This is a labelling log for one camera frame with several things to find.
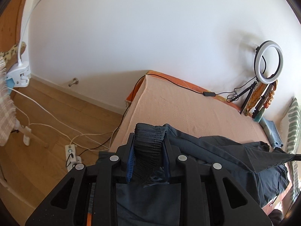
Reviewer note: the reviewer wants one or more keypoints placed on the pink plaid blanket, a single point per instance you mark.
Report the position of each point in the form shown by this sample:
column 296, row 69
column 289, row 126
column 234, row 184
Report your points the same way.
column 7, row 108

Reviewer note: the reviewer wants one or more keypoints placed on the dark blue pants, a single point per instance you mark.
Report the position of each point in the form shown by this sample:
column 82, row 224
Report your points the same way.
column 222, row 183

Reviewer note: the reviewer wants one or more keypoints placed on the green striped white cushion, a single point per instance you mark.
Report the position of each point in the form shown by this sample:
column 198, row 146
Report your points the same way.
column 290, row 135

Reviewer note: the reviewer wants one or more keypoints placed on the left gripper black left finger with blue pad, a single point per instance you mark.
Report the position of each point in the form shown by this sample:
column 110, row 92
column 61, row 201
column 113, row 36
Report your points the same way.
column 127, row 158

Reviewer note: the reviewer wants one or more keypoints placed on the folded grey tripod stand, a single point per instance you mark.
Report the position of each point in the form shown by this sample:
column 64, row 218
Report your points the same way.
column 264, row 102

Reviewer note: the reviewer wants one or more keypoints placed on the black mini tripod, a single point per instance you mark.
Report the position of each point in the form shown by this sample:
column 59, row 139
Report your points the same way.
column 249, row 90

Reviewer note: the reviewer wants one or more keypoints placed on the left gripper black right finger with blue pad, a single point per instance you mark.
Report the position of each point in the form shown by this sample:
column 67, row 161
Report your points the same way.
column 170, row 159

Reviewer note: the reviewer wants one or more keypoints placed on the orange patterned scarf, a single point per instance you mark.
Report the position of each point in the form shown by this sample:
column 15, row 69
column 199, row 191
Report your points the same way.
column 255, row 97

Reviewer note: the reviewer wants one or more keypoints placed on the white ring light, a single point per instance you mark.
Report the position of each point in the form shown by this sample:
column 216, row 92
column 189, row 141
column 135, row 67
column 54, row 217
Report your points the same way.
column 268, row 62

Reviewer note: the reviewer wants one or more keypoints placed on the white power adapter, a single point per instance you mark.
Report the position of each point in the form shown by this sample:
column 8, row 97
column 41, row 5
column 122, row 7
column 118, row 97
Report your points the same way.
column 27, row 139

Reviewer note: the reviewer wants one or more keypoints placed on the bed with peach sheet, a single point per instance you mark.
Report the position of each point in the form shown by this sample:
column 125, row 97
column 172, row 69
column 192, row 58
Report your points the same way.
column 159, row 102

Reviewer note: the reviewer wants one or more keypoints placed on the white power strip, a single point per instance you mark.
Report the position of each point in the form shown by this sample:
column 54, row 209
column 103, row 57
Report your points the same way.
column 71, row 157

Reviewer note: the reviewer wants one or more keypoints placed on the leopard print cloth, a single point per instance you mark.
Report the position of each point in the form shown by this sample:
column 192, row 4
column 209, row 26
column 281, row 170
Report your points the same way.
column 10, row 56

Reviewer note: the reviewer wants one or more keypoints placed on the metal door stopper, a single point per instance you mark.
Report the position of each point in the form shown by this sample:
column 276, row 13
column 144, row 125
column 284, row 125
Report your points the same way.
column 75, row 81

